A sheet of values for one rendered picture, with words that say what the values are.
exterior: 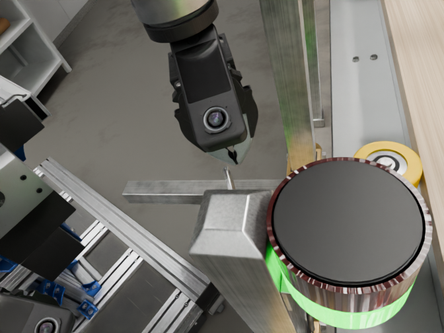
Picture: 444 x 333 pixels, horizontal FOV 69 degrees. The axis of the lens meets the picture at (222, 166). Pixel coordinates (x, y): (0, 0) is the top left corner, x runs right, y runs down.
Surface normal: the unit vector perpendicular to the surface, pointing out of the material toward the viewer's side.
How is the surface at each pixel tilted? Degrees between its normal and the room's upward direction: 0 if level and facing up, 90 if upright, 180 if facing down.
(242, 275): 90
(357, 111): 0
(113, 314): 0
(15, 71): 90
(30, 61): 90
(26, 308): 31
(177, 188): 0
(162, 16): 90
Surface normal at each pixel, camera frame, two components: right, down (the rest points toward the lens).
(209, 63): -0.16, -0.18
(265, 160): -0.28, -0.62
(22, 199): 0.74, 0.35
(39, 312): 0.24, -0.51
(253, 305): -0.19, 0.78
